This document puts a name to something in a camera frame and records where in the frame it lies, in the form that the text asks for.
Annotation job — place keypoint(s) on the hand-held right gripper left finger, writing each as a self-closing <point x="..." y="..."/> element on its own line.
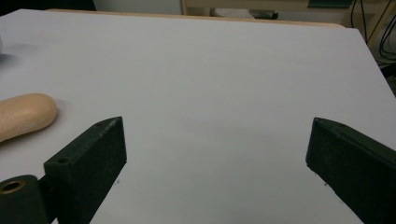
<point x="87" y="161"/>

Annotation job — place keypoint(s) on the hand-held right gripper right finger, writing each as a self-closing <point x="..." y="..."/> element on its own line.
<point x="355" y="161"/>

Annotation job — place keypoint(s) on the tan bread roll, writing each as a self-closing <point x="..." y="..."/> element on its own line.
<point x="23" y="115"/>

